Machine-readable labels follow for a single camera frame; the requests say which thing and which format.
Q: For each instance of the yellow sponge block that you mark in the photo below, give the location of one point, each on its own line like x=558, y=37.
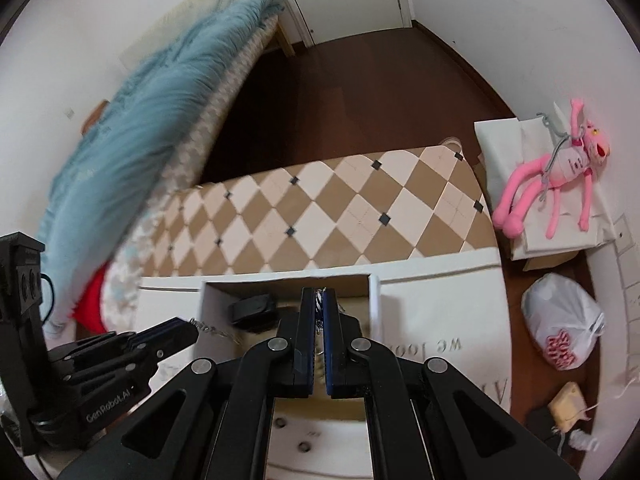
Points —
x=567, y=405

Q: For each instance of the white cardboard box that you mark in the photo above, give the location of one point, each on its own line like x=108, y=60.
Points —
x=440, y=300

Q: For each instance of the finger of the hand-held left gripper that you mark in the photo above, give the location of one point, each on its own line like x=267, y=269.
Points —
x=167, y=327
x=172, y=349

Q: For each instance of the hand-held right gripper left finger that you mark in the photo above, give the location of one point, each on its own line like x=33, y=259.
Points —
x=310, y=340

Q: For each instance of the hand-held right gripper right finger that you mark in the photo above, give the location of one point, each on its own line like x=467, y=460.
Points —
x=328, y=340

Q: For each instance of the pink plush toy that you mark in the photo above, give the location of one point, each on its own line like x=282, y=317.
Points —
x=565, y=170

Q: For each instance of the red cloth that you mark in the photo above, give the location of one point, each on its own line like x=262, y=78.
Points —
x=90, y=305

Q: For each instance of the cream quilt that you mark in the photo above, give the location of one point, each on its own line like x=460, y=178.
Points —
x=220, y=5

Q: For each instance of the small black pouch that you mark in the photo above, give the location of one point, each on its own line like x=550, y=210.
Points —
x=252, y=311

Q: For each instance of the white plastic bag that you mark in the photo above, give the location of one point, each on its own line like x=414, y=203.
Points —
x=560, y=320

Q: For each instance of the light blue blanket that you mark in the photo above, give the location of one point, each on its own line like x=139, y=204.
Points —
x=150, y=125

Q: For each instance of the brown cardboard box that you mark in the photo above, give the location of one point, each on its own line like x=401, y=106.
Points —
x=547, y=259

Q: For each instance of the checkered ironing board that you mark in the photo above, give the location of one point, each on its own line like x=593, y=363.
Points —
x=340, y=210

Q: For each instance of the small black device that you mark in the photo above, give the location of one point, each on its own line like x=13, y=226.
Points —
x=542, y=427

